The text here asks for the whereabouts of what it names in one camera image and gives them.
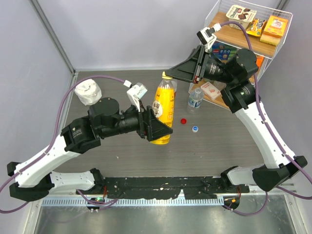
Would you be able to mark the white bottle cap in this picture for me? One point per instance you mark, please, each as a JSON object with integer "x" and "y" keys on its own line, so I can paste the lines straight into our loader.
{"x": 195, "y": 129}

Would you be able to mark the clear bottle blue green label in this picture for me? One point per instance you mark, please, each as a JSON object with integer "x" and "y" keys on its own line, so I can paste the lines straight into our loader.
{"x": 195, "y": 100}

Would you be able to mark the yellow label bottle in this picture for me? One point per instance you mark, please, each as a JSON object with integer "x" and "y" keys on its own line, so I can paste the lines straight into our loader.
{"x": 164, "y": 101}

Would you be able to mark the yellow candy bag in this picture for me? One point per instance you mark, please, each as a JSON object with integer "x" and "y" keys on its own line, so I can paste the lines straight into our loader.
{"x": 256, "y": 27}

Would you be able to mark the white wire shelf rack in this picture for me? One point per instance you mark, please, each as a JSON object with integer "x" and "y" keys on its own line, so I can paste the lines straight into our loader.
{"x": 236, "y": 38}

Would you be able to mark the red cap clear bottle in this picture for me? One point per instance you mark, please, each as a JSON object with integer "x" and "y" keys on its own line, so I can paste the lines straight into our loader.
{"x": 174, "y": 82}

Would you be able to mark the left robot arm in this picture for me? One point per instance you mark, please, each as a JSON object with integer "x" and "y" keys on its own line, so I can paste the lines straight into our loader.
{"x": 37, "y": 177}

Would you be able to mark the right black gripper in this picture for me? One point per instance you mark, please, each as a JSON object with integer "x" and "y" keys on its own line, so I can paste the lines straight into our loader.
{"x": 193, "y": 69}

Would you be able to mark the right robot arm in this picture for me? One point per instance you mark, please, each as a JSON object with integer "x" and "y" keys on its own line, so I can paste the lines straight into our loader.
{"x": 280, "y": 162}

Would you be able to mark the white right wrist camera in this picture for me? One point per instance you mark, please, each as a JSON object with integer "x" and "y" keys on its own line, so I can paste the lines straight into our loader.
{"x": 207, "y": 36}

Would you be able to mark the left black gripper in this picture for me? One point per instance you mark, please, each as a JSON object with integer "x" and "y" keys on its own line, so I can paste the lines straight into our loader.
{"x": 149, "y": 126}

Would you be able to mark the blue green box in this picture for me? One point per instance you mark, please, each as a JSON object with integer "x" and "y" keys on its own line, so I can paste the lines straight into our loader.
{"x": 223, "y": 51}

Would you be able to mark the crumpled white paper towel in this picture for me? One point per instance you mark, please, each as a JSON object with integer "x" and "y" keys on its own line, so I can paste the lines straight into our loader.
{"x": 88, "y": 92}

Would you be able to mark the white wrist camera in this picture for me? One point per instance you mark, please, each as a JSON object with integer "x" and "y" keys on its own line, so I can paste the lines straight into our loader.
{"x": 135, "y": 93}
{"x": 207, "y": 36}

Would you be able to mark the white yogurt cup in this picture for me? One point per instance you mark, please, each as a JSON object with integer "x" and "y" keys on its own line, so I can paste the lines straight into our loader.
{"x": 241, "y": 15}

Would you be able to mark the white pink small box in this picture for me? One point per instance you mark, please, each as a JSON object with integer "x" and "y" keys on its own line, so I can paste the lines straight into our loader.
{"x": 210, "y": 90}

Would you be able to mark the white slotted cable duct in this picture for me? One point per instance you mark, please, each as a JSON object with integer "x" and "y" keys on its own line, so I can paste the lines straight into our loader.
{"x": 180, "y": 201}

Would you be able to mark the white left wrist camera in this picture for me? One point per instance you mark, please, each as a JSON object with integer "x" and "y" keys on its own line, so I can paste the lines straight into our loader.
{"x": 135, "y": 93}

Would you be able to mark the orange snack box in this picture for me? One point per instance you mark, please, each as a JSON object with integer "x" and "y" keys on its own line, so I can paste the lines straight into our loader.
{"x": 259, "y": 60}

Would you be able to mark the yellow bottle cap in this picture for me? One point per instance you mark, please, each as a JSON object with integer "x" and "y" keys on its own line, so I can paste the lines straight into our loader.
{"x": 164, "y": 76}

